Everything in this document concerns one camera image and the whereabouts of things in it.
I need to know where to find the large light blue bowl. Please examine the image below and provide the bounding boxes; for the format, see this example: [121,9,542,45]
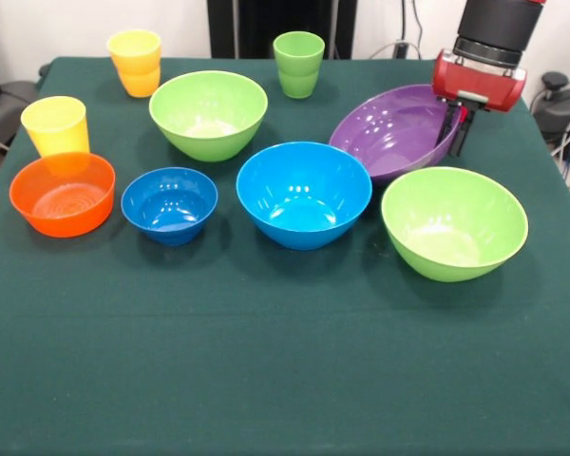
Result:
[236,141,373,251]

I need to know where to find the black panel with poles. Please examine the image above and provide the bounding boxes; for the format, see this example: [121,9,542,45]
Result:
[207,0,357,60]

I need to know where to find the dark green table cloth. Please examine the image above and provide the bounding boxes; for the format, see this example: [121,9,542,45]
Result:
[0,56,570,456]

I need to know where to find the purple bowl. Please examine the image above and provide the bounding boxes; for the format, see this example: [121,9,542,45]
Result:
[329,84,462,186]

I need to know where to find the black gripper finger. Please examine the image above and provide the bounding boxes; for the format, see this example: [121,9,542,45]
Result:
[434,102,459,148]
[450,106,475,158]

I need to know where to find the green bowl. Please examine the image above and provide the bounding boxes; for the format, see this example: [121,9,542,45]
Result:
[380,166,529,283]
[148,70,269,163]

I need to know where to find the small dark blue bowl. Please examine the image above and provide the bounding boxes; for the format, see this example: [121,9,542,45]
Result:
[120,166,219,248]

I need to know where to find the orange bowl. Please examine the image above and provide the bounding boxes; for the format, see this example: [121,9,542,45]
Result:
[9,151,117,238]

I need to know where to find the yellow orange cup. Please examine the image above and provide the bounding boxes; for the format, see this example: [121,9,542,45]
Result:
[105,28,163,99]

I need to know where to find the green cup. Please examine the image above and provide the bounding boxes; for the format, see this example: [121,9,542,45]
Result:
[272,31,326,100]

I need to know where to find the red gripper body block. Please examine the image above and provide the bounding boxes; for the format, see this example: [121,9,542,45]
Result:
[430,48,528,115]

